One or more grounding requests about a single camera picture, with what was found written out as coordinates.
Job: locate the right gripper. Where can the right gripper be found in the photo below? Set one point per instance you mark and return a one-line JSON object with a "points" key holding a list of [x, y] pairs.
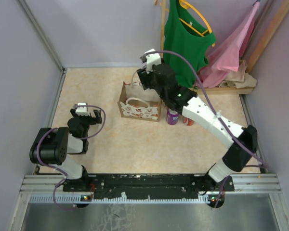
{"points": [[144, 77]]}

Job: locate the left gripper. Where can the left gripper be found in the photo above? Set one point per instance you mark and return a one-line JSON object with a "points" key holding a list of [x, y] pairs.
{"points": [[93, 120]]}

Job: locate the purple soda can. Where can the purple soda can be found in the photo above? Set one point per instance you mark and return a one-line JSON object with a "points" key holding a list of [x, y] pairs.
{"points": [[172, 117]]}

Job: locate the red cola can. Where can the red cola can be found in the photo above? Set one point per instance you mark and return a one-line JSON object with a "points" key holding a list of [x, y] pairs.
{"points": [[187, 121]]}

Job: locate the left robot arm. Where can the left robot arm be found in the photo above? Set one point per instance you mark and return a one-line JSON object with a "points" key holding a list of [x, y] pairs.
{"points": [[52, 146]]}

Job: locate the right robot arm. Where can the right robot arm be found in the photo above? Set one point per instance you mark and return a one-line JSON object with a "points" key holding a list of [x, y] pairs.
{"points": [[241, 142]]}

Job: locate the canvas tote bag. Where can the canvas tote bag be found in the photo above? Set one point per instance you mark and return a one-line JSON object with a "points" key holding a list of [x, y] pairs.
{"points": [[137, 103]]}

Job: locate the green tank top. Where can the green tank top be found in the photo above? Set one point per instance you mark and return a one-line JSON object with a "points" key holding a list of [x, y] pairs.
{"points": [[191, 47]]}

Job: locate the pink shirt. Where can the pink shirt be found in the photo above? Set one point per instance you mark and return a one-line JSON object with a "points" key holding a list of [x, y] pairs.
{"points": [[226, 57]]}

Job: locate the yellow clothes hanger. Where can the yellow clothes hanger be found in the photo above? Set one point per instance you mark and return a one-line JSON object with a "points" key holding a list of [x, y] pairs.
{"points": [[190, 17]]}

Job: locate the beige cloth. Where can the beige cloth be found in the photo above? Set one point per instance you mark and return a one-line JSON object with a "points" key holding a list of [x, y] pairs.
{"points": [[239, 79]]}

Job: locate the wooden clothes rack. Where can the wooden clothes rack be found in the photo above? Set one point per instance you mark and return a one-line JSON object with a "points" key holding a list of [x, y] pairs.
{"points": [[257, 52]]}

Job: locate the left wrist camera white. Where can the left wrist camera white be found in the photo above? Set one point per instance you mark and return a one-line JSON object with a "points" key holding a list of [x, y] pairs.
{"points": [[81, 109]]}

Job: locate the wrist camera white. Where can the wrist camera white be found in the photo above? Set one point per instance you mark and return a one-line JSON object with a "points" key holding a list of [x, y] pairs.
{"points": [[150, 60], [81, 109]]}

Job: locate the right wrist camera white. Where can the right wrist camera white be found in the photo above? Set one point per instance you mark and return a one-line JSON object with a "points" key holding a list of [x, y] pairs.
{"points": [[150, 60]]}

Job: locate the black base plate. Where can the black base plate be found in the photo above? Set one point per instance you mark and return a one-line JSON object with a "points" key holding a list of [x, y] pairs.
{"points": [[155, 186]]}

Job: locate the white cable duct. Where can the white cable duct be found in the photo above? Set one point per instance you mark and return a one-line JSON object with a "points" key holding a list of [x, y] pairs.
{"points": [[83, 199]]}

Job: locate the aluminium rail frame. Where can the aluminium rail frame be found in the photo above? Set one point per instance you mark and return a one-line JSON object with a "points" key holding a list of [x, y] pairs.
{"points": [[238, 183]]}

